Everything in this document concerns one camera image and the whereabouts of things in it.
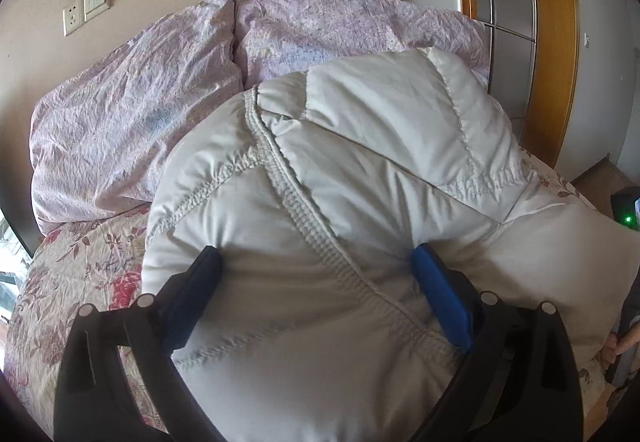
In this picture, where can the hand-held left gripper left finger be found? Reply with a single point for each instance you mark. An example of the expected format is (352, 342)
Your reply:
(192, 302)

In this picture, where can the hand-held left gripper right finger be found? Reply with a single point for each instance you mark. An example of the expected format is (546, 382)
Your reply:
(445, 302)

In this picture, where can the cream puffer jacket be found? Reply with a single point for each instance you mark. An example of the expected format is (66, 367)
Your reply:
(350, 172)

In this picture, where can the person's right hand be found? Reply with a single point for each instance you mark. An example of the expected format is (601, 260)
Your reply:
(622, 344)

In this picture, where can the floral bedspread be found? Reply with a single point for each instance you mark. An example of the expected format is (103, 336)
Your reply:
(75, 262)

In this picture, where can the lilac crinkled pillow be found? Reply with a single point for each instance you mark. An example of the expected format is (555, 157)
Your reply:
(125, 122)
(325, 32)

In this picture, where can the black flat television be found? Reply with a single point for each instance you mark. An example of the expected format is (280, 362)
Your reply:
(15, 227)

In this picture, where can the wooden framed glass door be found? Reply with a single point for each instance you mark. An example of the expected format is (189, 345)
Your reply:
(555, 22)

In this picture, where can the white light switch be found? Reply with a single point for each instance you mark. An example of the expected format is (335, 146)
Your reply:
(96, 0)

